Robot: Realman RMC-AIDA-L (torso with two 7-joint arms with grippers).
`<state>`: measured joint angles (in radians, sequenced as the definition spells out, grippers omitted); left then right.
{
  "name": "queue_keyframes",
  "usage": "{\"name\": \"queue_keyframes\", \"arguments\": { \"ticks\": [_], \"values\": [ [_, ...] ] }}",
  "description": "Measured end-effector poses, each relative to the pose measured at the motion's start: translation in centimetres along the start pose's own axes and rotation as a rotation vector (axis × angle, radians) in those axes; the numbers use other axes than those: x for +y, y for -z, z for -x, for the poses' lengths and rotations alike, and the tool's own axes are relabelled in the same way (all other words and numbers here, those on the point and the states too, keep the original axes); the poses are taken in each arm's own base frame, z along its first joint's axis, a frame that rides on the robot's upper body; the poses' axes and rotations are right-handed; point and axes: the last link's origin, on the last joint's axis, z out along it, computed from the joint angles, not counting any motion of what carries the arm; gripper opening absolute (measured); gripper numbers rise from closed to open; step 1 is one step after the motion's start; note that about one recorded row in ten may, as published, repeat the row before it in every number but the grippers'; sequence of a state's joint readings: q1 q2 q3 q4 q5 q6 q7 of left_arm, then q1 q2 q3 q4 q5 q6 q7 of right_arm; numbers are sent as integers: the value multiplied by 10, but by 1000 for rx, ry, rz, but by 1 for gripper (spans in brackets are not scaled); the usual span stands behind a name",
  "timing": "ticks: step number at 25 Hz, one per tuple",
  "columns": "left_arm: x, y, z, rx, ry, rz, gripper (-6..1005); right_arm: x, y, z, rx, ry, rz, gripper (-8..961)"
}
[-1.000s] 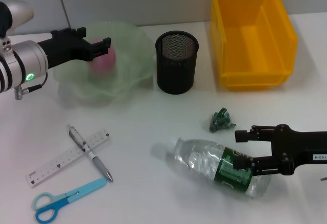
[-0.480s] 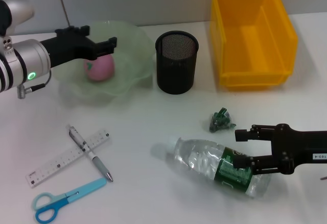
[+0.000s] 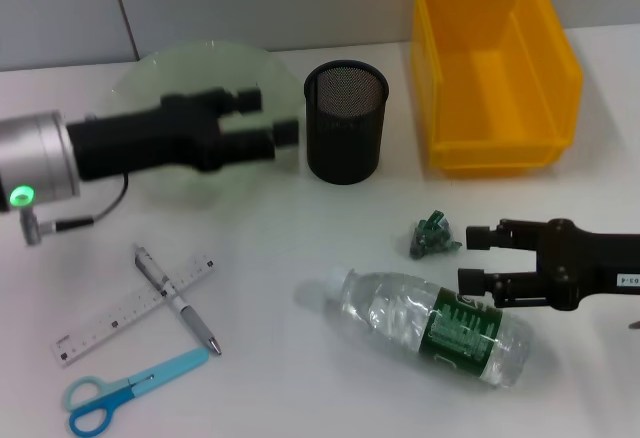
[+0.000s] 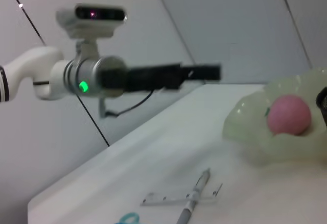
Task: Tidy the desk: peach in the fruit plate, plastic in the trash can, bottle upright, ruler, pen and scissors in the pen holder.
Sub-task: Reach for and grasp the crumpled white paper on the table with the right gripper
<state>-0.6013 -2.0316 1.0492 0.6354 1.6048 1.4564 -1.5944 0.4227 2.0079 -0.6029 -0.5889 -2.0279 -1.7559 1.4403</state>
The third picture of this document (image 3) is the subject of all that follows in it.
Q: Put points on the clear green-label water bottle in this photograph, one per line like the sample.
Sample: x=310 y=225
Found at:
x=395 y=308

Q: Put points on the yellow plastic bin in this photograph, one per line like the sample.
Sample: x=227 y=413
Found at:
x=495 y=68

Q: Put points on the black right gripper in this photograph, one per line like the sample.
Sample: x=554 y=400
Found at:
x=590 y=263

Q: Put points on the black mesh pen cup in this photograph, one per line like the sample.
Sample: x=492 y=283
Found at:
x=345 y=128

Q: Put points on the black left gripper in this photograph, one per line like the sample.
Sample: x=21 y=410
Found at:
x=140 y=143

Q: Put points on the green glass fruit plate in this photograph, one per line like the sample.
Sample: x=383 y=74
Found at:
x=200 y=68

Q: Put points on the blue scissors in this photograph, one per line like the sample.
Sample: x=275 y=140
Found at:
x=120 y=390

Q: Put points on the clear plastic ruler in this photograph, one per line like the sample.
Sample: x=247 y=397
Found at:
x=115 y=323

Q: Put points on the green plastic wrapper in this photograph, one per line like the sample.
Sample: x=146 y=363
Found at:
x=430 y=238

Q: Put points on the white grey ballpoint pen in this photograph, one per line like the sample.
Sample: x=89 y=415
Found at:
x=192 y=318

